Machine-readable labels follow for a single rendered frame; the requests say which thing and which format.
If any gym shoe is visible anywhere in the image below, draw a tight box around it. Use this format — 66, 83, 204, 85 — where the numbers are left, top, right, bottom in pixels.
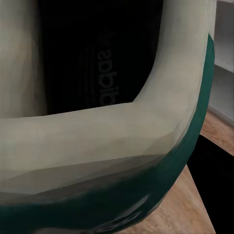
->
0, 0, 217, 234

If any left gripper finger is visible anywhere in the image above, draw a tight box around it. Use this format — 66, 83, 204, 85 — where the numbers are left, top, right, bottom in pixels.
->
187, 134, 234, 234

